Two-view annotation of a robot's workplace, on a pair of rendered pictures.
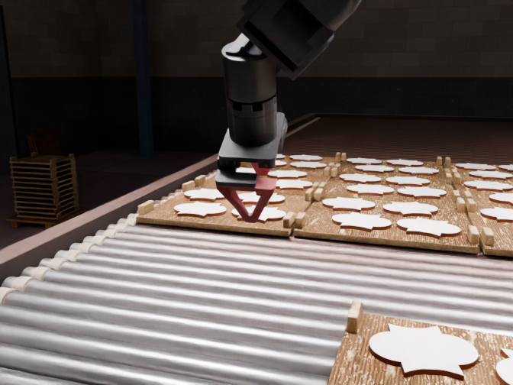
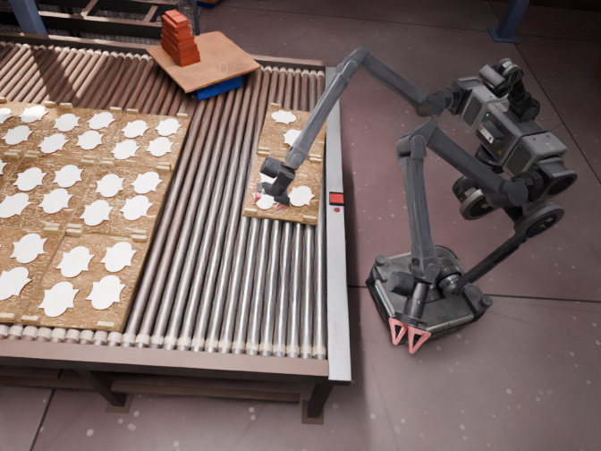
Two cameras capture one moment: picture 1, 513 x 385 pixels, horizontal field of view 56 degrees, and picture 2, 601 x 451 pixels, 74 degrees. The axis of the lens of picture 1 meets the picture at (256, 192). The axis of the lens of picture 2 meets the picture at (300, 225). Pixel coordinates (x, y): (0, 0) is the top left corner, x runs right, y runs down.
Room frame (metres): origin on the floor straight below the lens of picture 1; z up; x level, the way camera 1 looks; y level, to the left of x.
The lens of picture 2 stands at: (0.83, 1.03, 2.35)
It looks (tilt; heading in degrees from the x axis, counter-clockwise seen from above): 51 degrees down; 250
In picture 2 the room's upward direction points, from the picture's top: 8 degrees clockwise
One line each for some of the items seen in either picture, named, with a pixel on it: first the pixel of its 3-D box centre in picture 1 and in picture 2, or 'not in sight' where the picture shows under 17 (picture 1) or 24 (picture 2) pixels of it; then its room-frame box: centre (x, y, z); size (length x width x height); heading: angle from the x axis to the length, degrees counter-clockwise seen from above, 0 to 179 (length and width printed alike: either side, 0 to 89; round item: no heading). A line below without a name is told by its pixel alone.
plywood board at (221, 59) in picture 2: not in sight; (203, 58); (0.74, -1.32, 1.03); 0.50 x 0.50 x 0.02; 24
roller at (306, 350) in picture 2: not in sight; (310, 174); (0.30, -0.38, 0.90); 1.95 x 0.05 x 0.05; 74
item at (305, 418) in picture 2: not in sight; (322, 388); (0.44, 0.54, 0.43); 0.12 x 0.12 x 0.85; 74
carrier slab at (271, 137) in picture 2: not in sight; (293, 133); (0.32, -0.68, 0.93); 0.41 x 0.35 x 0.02; 69
